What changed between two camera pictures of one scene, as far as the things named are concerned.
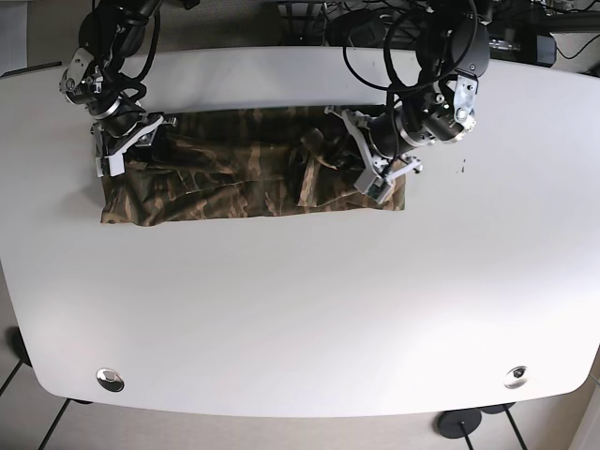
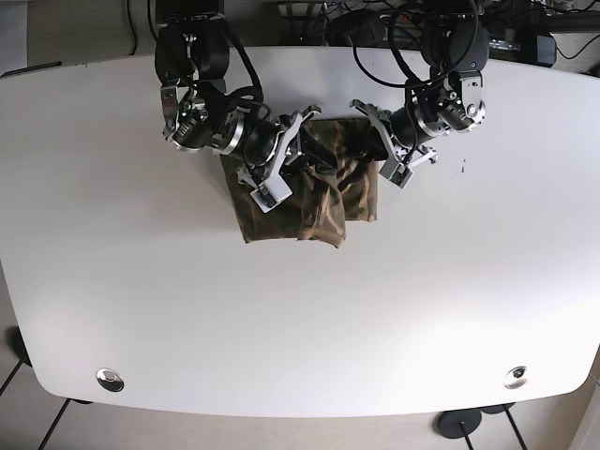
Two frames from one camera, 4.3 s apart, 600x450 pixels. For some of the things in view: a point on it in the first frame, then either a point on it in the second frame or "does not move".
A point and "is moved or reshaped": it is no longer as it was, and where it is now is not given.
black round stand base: (458, 423) does not move
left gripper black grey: (121, 127) → (275, 147)
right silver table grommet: (516, 378) does not move
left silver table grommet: (110, 379) does not move
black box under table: (358, 28) does not move
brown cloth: (246, 163) is moved or reshaped
